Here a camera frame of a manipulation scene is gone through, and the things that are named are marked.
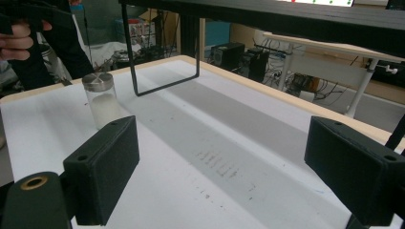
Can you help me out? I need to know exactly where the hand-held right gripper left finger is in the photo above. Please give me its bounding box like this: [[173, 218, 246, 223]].
[[62, 115, 140, 227]]

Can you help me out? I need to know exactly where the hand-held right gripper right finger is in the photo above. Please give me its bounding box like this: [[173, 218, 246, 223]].
[[304, 115, 405, 227]]

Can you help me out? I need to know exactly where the glass jar with metal lid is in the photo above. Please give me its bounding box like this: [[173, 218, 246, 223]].
[[81, 72, 121, 131]]

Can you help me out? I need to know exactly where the metal canister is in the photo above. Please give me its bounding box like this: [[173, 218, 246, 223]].
[[39, 43, 66, 82]]

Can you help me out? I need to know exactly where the white table mat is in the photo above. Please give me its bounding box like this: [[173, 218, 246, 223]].
[[0, 59, 405, 229]]

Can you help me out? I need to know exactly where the white side table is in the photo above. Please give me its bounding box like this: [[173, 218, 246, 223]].
[[262, 31, 405, 119]]

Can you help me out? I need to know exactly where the black computer case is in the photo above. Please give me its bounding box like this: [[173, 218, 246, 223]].
[[247, 48, 270, 83]]

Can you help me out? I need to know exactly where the black overhead shelf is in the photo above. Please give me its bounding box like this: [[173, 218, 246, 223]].
[[118, 0, 405, 59]]

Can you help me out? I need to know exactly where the black speaker box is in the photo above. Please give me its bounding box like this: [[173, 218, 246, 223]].
[[210, 42, 246, 72]]

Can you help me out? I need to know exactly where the black metal U-shaped frame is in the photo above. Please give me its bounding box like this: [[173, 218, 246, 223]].
[[121, 3, 202, 97]]

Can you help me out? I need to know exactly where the bundle of floor cables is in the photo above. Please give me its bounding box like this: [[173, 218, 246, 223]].
[[268, 68, 348, 108]]

